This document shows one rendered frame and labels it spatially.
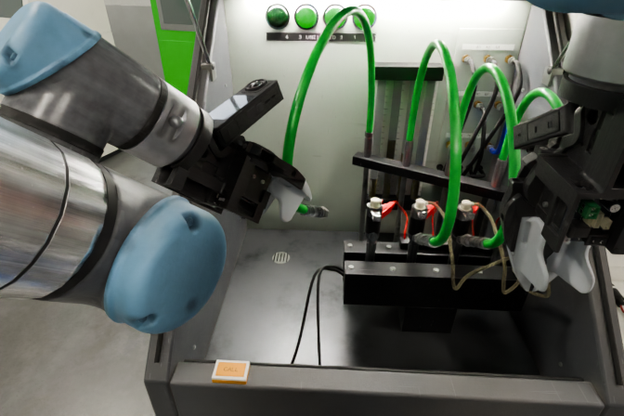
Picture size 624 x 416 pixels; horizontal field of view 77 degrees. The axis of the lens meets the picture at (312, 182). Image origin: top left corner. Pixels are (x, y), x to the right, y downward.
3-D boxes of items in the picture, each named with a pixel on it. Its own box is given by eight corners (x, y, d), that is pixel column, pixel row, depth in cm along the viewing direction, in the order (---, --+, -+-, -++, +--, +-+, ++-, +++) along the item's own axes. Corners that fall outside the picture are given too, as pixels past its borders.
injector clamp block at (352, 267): (342, 329, 80) (344, 272, 72) (341, 292, 89) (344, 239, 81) (512, 336, 78) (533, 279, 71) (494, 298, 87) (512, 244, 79)
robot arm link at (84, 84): (-40, 88, 30) (19, -4, 31) (98, 152, 38) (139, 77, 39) (-18, 90, 25) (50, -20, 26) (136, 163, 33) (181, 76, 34)
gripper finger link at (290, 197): (298, 230, 54) (249, 207, 47) (311, 191, 55) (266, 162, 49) (314, 235, 52) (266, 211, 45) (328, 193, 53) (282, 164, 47)
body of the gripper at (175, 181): (222, 215, 49) (138, 177, 41) (246, 154, 52) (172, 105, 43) (264, 226, 45) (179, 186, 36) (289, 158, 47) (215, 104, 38)
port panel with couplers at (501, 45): (438, 168, 94) (463, 31, 78) (435, 162, 96) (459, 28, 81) (494, 169, 93) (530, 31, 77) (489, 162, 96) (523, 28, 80)
